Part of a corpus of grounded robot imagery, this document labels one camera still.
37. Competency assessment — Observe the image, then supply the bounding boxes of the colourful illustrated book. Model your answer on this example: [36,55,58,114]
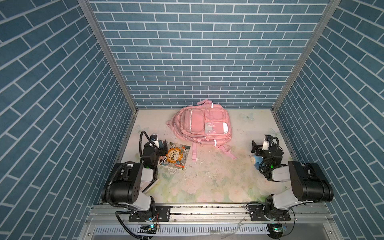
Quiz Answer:
[159,142,191,170]

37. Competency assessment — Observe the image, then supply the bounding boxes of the pink student backpack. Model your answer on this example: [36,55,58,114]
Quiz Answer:
[166,100,236,161]

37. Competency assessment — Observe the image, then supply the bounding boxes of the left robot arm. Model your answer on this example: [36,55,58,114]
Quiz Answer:
[101,140,168,215]

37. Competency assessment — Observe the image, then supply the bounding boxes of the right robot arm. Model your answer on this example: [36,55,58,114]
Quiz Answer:
[251,135,334,221]

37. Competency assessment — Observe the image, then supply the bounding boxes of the blue box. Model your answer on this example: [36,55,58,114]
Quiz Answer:
[250,155,263,170]

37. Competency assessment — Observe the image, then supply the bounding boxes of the white pink calculator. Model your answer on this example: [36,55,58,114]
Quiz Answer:
[140,180,159,193]

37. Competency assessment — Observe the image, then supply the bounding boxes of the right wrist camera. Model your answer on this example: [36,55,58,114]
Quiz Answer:
[262,135,272,151]

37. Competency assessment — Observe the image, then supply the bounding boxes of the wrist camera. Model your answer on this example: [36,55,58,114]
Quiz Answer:
[262,135,272,151]
[150,134,158,142]

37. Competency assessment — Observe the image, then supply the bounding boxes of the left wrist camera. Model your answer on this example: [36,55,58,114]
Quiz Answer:
[150,134,158,142]

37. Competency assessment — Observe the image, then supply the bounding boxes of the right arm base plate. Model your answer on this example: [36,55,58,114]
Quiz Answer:
[245,205,291,222]

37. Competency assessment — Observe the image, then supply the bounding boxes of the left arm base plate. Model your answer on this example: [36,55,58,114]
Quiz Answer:
[129,205,171,223]

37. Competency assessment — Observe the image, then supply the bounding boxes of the aluminium front rail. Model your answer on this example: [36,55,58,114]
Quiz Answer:
[79,203,342,240]

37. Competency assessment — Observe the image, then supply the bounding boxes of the right corner aluminium post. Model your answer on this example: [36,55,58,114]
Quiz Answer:
[272,0,343,112]

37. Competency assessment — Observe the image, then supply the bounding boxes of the corner aluminium post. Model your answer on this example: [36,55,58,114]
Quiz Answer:
[77,0,138,113]
[272,0,343,112]

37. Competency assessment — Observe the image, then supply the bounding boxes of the left corner aluminium post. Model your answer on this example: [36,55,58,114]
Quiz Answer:
[77,0,138,113]

